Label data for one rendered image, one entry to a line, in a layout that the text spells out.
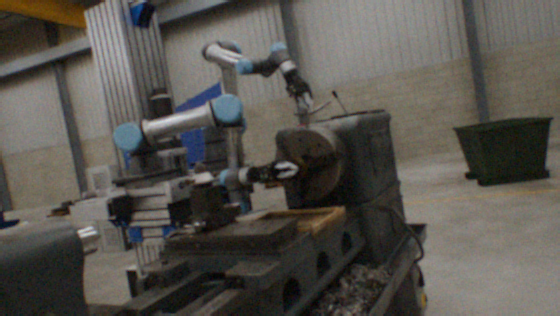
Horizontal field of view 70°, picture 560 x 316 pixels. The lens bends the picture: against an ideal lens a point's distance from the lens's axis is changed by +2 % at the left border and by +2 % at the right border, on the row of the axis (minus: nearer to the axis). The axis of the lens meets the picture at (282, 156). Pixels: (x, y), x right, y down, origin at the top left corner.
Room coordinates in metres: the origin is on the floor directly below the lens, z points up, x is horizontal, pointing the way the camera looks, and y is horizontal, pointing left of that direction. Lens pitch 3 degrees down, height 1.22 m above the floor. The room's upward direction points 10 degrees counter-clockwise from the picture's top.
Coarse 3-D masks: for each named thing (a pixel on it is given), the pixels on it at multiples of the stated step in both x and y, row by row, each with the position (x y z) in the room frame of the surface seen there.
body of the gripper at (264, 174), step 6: (252, 168) 1.64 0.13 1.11; (264, 168) 1.57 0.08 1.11; (270, 168) 1.58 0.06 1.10; (276, 168) 1.61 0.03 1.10; (246, 174) 1.61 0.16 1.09; (252, 174) 1.62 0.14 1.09; (258, 174) 1.58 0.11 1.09; (264, 174) 1.59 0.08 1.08; (270, 174) 1.57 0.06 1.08; (276, 174) 1.61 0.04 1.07; (252, 180) 1.61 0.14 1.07; (258, 180) 1.58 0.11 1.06; (264, 180) 1.59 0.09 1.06; (270, 180) 1.62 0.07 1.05
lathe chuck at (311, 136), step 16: (304, 128) 1.72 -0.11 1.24; (320, 128) 1.76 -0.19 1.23; (304, 144) 1.71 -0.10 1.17; (320, 144) 1.68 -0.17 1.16; (336, 144) 1.68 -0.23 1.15; (304, 160) 1.81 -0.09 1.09; (336, 160) 1.65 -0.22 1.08; (320, 176) 1.69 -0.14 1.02; (336, 176) 1.65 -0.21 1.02; (320, 192) 1.69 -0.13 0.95
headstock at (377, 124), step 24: (336, 120) 1.83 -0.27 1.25; (360, 120) 1.77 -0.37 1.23; (384, 120) 2.11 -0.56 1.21; (360, 144) 1.76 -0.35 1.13; (384, 144) 2.06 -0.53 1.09; (360, 168) 1.76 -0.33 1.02; (384, 168) 2.01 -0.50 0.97; (288, 192) 1.95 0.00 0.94; (336, 192) 1.82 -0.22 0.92; (360, 192) 1.77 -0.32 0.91
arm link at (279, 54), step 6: (276, 42) 1.89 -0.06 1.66; (282, 42) 1.90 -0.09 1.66; (270, 48) 1.90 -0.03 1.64; (276, 48) 1.88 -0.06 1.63; (282, 48) 1.88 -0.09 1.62; (270, 54) 1.93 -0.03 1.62; (276, 54) 1.88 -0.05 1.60; (282, 54) 1.88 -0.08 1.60; (288, 54) 1.89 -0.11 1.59; (270, 60) 1.92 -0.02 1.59; (276, 60) 1.89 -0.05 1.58; (282, 60) 1.87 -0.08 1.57; (288, 60) 1.87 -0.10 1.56
